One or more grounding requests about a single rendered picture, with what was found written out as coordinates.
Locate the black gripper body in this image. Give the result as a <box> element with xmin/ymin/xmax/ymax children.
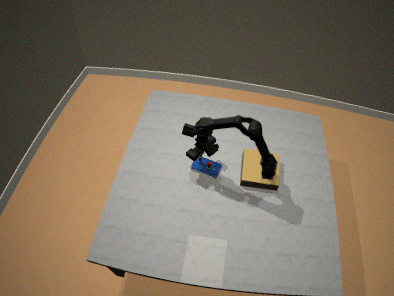
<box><xmin>186</xmin><ymin>135</ymin><xmax>216</xmax><ymax>161</ymax></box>

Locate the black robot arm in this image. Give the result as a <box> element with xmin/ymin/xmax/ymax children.
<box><xmin>182</xmin><ymin>116</ymin><xmax>278</xmax><ymax>180</ymax></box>

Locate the blue circuit board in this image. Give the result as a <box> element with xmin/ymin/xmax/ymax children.
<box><xmin>190</xmin><ymin>156</ymin><xmax>222</xmax><ymax>179</ymax></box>

